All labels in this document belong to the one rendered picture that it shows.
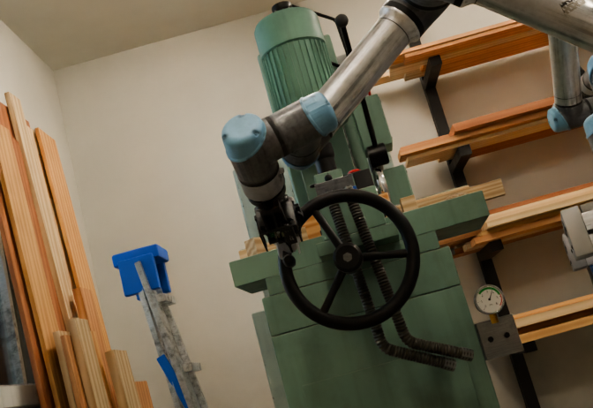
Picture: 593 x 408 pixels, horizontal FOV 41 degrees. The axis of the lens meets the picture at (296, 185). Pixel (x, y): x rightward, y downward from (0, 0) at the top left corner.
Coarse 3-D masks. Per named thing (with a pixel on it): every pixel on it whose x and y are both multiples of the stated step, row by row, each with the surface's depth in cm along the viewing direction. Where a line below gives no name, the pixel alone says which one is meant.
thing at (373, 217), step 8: (376, 192) 171; (328, 208) 172; (344, 208) 171; (368, 208) 171; (328, 216) 172; (344, 216) 171; (368, 216) 170; (376, 216) 170; (384, 216) 170; (352, 224) 171; (368, 224) 170; (376, 224) 170; (320, 232) 173; (336, 232) 171; (352, 232) 170
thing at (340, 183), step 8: (344, 176) 174; (352, 176) 182; (360, 176) 177; (368, 176) 176; (320, 184) 174; (328, 184) 174; (336, 184) 174; (344, 184) 174; (352, 184) 174; (360, 184) 176; (368, 184) 176; (320, 192) 174
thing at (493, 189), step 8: (488, 184) 194; (496, 184) 193; (456, 192) 194; (464, 192) 194; (472, 192) 194; (488, 192) 193; (496, 192) 193; (504, 192) 193; (424, 200) 195; (432, 200) 195; (440, 200) 194; (400, 208) 195; (272, 248) 197
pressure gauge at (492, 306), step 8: (480, 288) 167; (488, 288) 167; (496, 288) 167; (480, 296) 167; (488, 296) 167; (496, 296) 167; (480, 304) 167; (488, 304) 167; (496, 304) 166; (488, 312) 166; (496, 312) 166; (496, 320) 168
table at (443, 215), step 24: (480, 192) 178; (408, 216) 179; (432, 216) 178; (456, 216) 178; (480, 216) 177; (312, 240) 180; (360, 240) 170; (384, 240) 172; (240, 264) 181; (264, 264) 181; (312, 264) 179; (240, 288) 185; (264, 288) 196
